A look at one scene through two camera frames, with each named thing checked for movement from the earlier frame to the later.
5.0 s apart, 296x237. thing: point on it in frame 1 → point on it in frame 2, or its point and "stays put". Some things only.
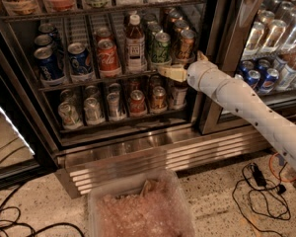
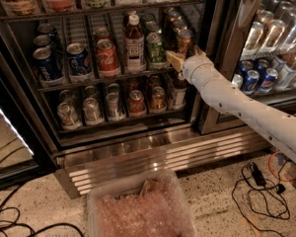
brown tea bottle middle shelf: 135,46 stays put
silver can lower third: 113,100 stays put
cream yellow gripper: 202,75 → 192,67
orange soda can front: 186,48 stays put
